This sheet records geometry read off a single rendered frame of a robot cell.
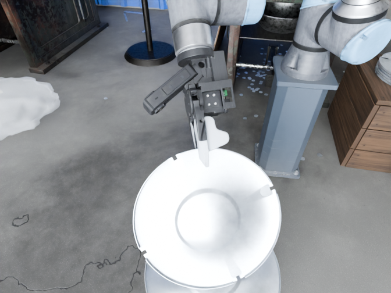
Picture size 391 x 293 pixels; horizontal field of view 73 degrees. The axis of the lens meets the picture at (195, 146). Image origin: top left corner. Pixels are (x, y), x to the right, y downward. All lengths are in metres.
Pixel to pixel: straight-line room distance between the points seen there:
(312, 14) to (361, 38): 0.18
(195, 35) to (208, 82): 0.08
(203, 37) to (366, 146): 0.93
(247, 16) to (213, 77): 0.15
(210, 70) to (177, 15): 0.11
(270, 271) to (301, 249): 0.40
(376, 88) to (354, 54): 0.45
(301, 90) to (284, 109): 0.09
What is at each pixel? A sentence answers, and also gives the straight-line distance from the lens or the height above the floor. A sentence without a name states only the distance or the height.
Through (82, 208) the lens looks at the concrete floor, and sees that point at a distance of 1.13.
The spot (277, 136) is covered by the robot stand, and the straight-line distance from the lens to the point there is 1.04.
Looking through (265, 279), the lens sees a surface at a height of 0.29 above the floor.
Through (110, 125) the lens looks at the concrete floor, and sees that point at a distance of 1.46.
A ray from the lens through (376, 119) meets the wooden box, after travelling 1.20.
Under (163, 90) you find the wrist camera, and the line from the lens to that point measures 0.48.
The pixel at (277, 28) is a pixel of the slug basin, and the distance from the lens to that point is 1.63.
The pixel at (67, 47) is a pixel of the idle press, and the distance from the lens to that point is 2.34.
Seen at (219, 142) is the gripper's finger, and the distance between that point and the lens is 0.49.
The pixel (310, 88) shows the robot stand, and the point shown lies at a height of 0.43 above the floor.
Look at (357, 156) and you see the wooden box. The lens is 1.31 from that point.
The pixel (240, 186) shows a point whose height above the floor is 0.47.
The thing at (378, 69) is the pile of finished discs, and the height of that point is 0.37.
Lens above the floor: 0.88
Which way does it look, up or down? 44 degrees down
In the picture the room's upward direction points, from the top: straight up
